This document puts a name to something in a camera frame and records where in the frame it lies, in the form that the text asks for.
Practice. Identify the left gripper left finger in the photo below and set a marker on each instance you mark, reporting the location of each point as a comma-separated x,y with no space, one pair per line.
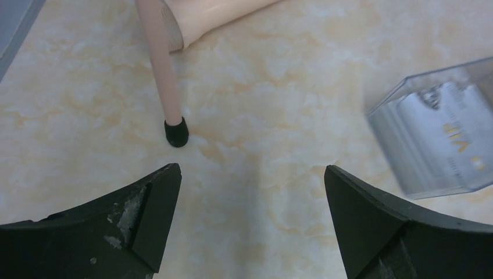
122,234

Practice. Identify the white card in box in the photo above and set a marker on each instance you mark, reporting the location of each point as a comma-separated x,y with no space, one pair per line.
452,128

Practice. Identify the pink perforated music stand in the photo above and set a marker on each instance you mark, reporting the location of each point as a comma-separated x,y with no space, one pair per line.
170,26

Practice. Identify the clear plastic card box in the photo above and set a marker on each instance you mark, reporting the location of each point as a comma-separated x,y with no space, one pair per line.
417,181

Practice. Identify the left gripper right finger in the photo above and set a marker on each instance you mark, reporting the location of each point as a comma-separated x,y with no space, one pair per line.
381,235

